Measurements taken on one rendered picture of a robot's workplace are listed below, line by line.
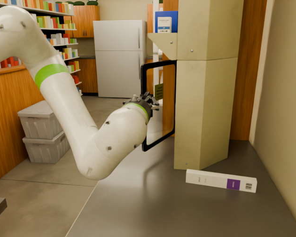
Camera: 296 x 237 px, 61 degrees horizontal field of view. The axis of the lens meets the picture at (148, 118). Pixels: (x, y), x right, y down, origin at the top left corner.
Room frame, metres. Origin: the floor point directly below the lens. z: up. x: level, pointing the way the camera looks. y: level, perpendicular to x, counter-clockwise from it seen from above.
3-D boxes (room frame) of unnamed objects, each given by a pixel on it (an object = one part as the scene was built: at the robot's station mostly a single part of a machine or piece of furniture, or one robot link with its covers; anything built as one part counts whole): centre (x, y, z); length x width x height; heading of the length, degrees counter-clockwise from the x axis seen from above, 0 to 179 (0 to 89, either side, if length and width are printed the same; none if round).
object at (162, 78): (1.16, -0.06, 1.19); 0.30 x 0.01 x 0.40; 145
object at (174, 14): (1.22, -0.09, 1.56); 0.10 x 0.10 x 0.09; 81
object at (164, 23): (1.10, -0.07, 1.54); 0.05 x 0.05 x 0.06; 78
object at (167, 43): (1.14, -0.08, 1.46); 0.32 x 0.12 x 0.10; 171
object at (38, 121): (3.02, 1.27, 0.49); 0.60 x 0.42 x 0.33; 171
